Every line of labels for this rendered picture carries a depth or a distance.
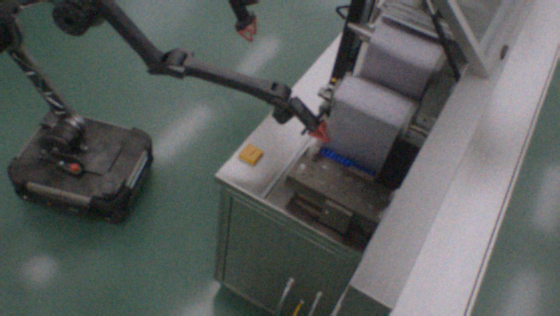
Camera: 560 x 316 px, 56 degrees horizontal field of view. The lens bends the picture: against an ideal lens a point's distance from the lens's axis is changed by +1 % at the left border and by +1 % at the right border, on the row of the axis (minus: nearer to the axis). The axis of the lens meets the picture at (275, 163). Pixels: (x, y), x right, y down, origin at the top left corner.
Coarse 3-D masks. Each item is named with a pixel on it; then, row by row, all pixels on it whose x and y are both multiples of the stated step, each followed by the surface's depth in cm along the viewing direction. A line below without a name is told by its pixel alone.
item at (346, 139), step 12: (336, 120) 180; (336, 132) 184; (348, 132) 181; (360, 132) 178; (324, 144) 191; (336, 144) 188; (348, 144) 185; (360, 144) 182; (372, 144) 179; (384, 144) 176; (348, 156) 188; (360, 156) 185; (372, 156) 182; (384, 156) 179; (372, 168) 186
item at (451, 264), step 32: (544, 0) 198; (544, 32) 184; (512, 64) 169; (544, 64) 171; (512, 96) 159; (544, 96) 161; (480, 128) 148; (512, 128) 149; (480, 160) 139; (512, 160) 141; (448, 192) 131; (480, 192) 132; (448, 224) 124; (480, 224) 126; (448, 256) 119; (480, 256) 120; (416, 288) 112; (448, 288) 113
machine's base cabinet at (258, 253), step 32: (224, 192) 198; (224, 224) 213; (256, 224) 201; (288, 224) 189; (224, 256) 232; (256, 256) 218; (288, 256) 204; (320, 256) 193; (256, 288) 236; (320, 288) 208
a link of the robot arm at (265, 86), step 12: (180, 48) 184; (192, 60) 180; (168, 72) 180; (180, 72) 178; (192, 72) 181; (204, 72) 180; (216, 72) 180; (228, 72) 181; (228, 84) 182; (240, 84) 180; (252, 84) 180; (264, 84) 181; (276, 84) 183; (264, 96) 181; (276, 96) 179
